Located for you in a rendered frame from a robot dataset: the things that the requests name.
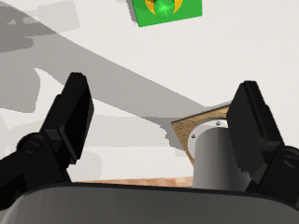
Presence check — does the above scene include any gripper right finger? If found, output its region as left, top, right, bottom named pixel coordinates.
left=226, top=80, right=299, bottom=208

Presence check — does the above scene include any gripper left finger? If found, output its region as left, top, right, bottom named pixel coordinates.
left=0, top=72, right=94, bottom=211

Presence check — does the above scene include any gold round nut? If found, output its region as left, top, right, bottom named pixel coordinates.
left=145, top=0, right=183, bottom=15

